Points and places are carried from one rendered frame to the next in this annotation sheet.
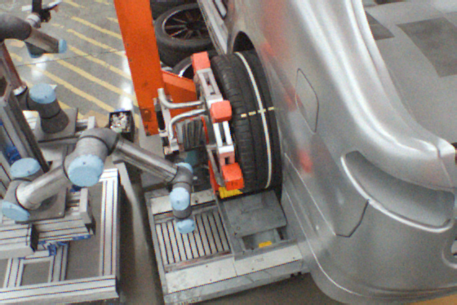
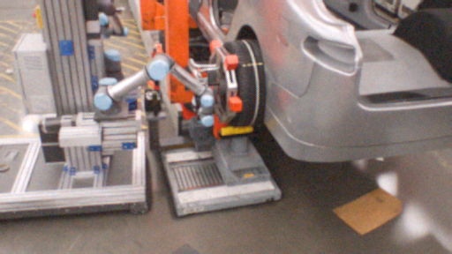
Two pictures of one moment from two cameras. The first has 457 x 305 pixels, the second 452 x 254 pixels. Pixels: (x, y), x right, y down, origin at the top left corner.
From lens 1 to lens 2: 1.52 m
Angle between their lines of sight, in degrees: 17
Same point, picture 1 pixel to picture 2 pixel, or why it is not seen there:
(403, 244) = (333, 85)
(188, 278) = (194, 196)
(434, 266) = (351, 104)
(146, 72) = (178, 55)
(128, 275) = (148, 197)
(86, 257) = (122, 175)
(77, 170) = (155, 66)
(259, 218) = (244, 160)
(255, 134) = (251, 77)
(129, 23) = (174, 18)
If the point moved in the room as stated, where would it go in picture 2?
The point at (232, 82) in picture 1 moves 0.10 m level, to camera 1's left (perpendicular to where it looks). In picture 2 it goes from (237, 48) to (224, 48)
